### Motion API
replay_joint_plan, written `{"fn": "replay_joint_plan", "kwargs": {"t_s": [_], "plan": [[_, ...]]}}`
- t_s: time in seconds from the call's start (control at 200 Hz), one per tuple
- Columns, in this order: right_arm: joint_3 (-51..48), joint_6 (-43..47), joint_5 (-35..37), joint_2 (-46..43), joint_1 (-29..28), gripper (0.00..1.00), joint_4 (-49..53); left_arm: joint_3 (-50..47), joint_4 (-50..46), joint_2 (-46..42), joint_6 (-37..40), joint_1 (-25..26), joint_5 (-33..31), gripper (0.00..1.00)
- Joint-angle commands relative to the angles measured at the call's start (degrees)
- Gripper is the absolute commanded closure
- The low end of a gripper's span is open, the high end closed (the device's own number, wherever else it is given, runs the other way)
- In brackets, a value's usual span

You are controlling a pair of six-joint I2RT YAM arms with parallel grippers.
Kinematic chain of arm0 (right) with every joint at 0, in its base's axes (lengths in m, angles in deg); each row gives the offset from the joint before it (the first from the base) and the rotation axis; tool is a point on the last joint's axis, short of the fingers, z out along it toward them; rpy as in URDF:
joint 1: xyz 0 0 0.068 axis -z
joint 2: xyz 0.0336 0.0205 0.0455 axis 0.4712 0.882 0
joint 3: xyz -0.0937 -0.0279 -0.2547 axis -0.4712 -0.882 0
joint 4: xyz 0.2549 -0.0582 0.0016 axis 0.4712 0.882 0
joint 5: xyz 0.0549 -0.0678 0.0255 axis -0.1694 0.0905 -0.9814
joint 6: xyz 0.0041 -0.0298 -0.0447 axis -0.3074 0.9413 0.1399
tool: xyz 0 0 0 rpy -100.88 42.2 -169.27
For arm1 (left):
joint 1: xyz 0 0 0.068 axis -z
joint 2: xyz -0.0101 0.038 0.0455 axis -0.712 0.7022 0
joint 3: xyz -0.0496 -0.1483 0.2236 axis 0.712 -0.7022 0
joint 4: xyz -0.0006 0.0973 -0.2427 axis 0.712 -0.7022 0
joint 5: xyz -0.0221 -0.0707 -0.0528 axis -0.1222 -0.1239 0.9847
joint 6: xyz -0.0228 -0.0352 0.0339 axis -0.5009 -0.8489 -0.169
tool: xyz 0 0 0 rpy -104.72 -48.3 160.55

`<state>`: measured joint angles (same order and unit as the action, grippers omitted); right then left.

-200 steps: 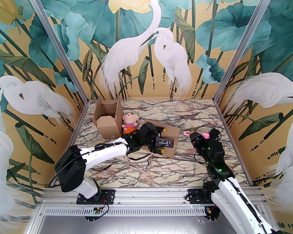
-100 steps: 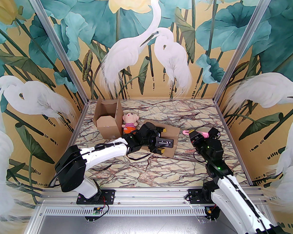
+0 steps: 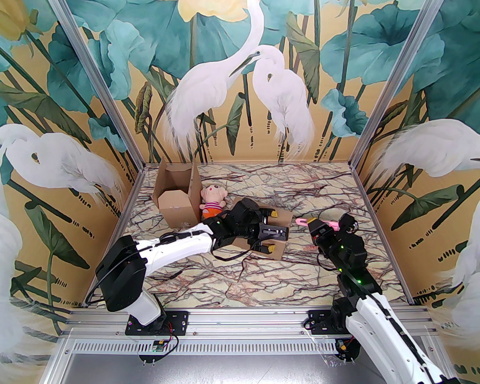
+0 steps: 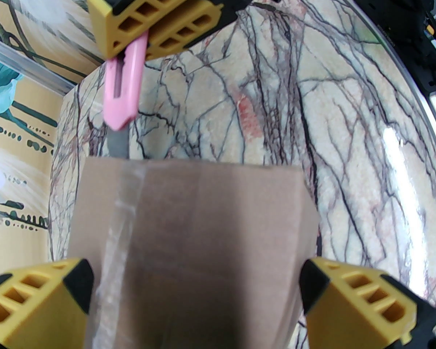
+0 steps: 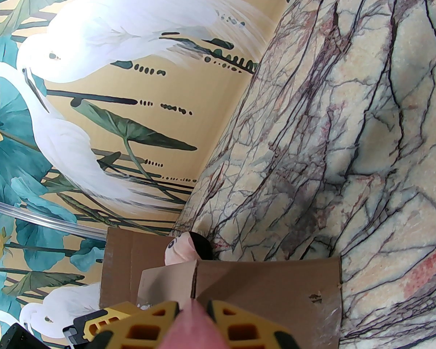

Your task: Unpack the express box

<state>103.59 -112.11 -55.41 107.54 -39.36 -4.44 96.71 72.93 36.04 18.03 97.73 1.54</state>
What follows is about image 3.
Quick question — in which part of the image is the long brown cardboard box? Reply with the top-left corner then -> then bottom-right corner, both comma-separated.
234,208 -> 294,261

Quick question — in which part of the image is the pink utility knife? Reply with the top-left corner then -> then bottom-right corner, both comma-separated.
295,218 -> 341,232

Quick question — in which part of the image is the plush doll striped shirt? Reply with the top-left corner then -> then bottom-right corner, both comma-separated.
199,184 -> 228,221

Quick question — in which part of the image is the small brown cardboard box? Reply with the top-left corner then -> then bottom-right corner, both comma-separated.
152,162 -> 204,230

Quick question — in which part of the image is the aluminium table edge strip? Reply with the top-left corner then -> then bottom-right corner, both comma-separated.
350,166 -> 416,305
82,166 -> 146,309

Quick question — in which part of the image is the perforated metal strip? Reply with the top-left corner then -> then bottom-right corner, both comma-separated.
66,339 -> 338,355

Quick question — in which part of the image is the grey metal sheet panel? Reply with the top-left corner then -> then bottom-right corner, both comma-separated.
58,354 -> 450,384

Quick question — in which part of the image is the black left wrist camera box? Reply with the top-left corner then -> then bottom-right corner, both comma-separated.
261,225 -> 289,242

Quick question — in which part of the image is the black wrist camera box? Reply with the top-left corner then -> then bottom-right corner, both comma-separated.
339,213 -> 359,232
261,225 -> 289,242

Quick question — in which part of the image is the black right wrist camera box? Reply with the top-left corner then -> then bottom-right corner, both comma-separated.
339,213 -> 359,232

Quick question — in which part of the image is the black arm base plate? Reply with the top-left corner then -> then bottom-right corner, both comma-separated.
125,310 -> 189,336
306,310 -> 372,335

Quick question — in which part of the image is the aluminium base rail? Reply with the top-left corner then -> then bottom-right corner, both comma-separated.
62,308 -> 440,340

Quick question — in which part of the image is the aluminium frame post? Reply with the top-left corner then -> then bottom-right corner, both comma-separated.
350,0 -> 452,171
36,0 -> 146,170

